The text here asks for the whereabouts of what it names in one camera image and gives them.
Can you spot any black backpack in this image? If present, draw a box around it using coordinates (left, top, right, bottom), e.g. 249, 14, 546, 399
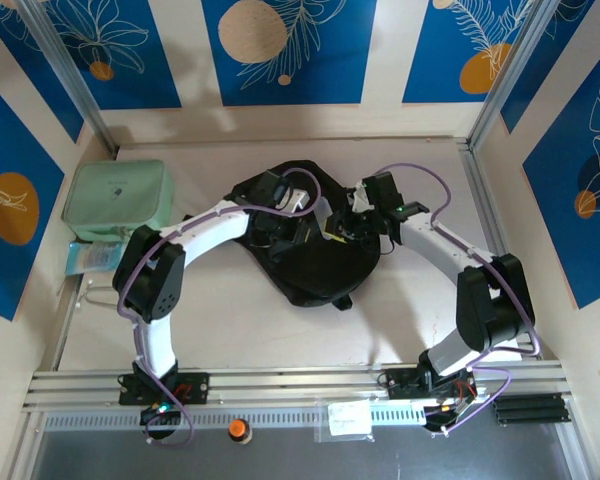
227, 158, 382, 312

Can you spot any mint green zip pencil case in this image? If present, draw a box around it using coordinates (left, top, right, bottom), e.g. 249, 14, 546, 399
61, 158, 176, 242

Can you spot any clear bag with paper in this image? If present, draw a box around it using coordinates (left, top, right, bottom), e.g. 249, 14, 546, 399
313, 398, 376, 444

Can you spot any light blue plastic packet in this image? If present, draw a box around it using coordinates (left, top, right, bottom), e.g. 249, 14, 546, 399
65, 240, 126, 277

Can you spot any orange capped bottle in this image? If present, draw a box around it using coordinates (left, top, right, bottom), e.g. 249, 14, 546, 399
228, 418, 254, 445

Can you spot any black ribbed profile piece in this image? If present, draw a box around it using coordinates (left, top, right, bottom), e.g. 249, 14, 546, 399
492, 393, 567, 427

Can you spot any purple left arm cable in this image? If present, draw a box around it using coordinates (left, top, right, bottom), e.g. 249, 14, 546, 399
115, 167, 322, 450

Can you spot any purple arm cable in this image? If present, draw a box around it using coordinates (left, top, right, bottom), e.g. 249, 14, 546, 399
374, 162, 541, 439
115, 167, 322, 450

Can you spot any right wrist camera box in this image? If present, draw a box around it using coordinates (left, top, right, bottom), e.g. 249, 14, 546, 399
347, 171, 402, 214

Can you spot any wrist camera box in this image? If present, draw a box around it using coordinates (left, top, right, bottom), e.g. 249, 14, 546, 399
252, 169, 312, 217
347, 171, 402, 214

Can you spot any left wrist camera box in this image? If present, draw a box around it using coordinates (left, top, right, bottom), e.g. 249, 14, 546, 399
252, 169, 312, 217

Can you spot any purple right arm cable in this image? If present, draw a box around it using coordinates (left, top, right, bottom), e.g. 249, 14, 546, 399
374, 162, 541, 439

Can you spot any aluminium side rail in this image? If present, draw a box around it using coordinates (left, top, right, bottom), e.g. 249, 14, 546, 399
458, 142, 539, 361
52, 269, 81, 372

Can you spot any aluminium front rail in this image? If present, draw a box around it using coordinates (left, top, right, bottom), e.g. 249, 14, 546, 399
22, 362, 571, 414

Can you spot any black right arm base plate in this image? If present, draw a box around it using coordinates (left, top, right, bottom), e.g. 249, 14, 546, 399
385, 367, 476, 401

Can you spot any blue floral wall poster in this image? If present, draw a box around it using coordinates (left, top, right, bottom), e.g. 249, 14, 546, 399
0, 0, 85, 145
402, 0, 539, 105
499, 0, 600, 135
29, 0, 183, 111
201, 0, 379, 107
0, 72, 66, 321
522, 39, 600, 310

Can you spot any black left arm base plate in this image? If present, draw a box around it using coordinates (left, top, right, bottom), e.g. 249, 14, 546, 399
118, 372, 211, 406

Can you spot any grey slotted cable duct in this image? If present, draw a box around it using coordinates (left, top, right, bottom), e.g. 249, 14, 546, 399
44, 404, 426, 431

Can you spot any aluminium frame post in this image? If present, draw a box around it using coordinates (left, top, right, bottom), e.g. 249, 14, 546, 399
467, 0, 564, 151
17, 0, 119, 154

